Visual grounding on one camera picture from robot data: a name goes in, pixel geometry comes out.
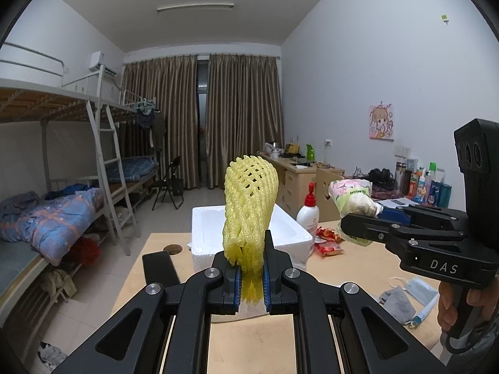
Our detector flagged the black headphones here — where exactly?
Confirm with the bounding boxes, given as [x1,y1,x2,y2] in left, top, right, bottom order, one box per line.
[368,168,392,185]

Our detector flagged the red snack packet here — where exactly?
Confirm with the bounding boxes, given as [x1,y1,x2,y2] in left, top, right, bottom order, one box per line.
[314,242,346,257]

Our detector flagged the dark hanging clothes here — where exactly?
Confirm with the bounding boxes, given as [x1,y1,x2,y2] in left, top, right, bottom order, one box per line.
[134,107,166,151]

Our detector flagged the desk with patterned cover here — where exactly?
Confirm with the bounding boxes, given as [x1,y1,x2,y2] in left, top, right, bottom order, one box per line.
[343,171,453,213]

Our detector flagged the ceiling tube lamp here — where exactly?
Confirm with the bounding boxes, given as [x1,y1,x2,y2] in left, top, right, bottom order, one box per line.
[157,4,235,13]

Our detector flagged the grey white floor cloth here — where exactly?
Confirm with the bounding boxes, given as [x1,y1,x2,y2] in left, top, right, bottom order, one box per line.
[38,341,68,367]

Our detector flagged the red cloth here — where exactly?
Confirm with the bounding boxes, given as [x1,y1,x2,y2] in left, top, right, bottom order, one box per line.
[70,237,100,267]

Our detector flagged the person's right hand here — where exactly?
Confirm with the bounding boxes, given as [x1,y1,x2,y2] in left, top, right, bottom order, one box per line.
[437,276,499,336]

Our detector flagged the white air conditioner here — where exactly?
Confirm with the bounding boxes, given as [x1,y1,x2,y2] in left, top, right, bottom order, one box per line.
[89,51,118,76]

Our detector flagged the white lotion pump bottle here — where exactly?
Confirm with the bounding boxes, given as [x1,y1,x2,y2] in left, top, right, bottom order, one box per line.
[296,182,320,260]

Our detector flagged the white blue tube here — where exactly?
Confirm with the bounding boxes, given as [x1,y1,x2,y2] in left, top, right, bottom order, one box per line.
[405,294,439,328]

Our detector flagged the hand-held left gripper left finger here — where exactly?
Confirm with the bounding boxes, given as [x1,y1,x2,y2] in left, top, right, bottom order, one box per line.
[51,251,239,374]

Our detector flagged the printed plastic bag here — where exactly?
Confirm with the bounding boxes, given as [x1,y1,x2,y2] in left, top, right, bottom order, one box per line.
[328,179,385,247]

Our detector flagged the green cap white bottle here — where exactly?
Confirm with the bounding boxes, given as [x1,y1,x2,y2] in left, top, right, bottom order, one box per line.
[424,162,437,203]

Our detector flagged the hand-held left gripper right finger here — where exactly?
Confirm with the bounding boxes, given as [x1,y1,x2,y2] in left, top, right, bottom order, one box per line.
[263,230,449,374]

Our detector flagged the blue plaid blanket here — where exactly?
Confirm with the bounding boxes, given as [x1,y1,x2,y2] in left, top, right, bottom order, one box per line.
[0,185,105,266]

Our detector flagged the blue plaid mattress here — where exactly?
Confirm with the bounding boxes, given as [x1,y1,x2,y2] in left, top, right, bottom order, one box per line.
[105,156,158,183]

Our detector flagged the blue face mask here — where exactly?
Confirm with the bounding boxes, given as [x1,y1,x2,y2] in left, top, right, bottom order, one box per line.
[390,276,440,306]

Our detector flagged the steel thermos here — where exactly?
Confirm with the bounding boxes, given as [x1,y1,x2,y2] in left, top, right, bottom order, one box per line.
[395,160,407,194]

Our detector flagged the black folding chair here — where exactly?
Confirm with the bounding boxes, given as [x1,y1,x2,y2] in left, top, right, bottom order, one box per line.
[152,156,185,211]

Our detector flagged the person's right forearm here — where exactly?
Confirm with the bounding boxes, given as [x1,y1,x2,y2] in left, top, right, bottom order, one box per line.
[444,317,499,374]

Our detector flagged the metal bunk bed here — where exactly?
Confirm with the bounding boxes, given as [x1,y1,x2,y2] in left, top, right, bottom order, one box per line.
[0,43,141,320]
[62,66,160,203]

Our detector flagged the brown curtain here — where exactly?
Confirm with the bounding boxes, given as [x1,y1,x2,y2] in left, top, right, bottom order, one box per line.
[206,54,284,189]
[123,55,199,189]

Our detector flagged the light wooden chair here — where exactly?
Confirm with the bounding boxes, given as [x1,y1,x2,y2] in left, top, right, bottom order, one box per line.
[316,167,346,221]

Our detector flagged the yellow foam fruit net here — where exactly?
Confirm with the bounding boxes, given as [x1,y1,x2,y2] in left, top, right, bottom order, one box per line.
[222,155,279,308]

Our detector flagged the white foam box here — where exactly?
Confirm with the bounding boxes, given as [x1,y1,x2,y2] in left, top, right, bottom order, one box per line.
[190,204,315,320]

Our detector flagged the light wooden desk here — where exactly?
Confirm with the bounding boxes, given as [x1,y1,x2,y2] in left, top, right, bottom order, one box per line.
[257,150,346,223]

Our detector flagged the orange snack packet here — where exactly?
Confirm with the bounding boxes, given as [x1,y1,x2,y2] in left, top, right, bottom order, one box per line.
[316,226,344,243]

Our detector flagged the white bunk bed ladder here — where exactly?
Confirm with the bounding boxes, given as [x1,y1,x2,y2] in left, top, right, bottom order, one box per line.
[86,101,141,256]

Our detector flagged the pink cartoon wall poster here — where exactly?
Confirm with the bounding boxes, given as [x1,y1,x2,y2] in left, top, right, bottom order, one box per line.
[368,103,395,140]

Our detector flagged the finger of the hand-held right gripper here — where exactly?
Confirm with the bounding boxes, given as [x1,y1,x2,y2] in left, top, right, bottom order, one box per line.
[384,204,468,231]
[340,212,468,260]

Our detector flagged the beige cloth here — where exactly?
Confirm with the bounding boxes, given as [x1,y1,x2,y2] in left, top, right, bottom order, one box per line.
[41,269,76,302]

